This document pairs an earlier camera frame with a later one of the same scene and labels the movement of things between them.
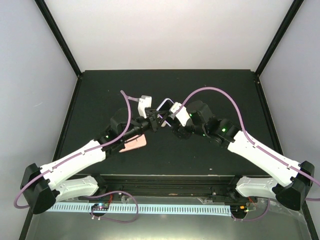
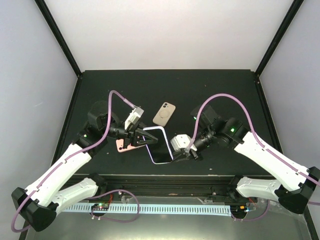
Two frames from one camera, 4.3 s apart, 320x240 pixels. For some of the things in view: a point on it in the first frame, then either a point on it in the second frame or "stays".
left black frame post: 45,10 stays
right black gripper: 180,132 → 182,156
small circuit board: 100,206 stays
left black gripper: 155,123 → 134,134
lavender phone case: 165,100 → 160,152
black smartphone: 166,106 → 160,151
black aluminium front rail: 194,186 stays
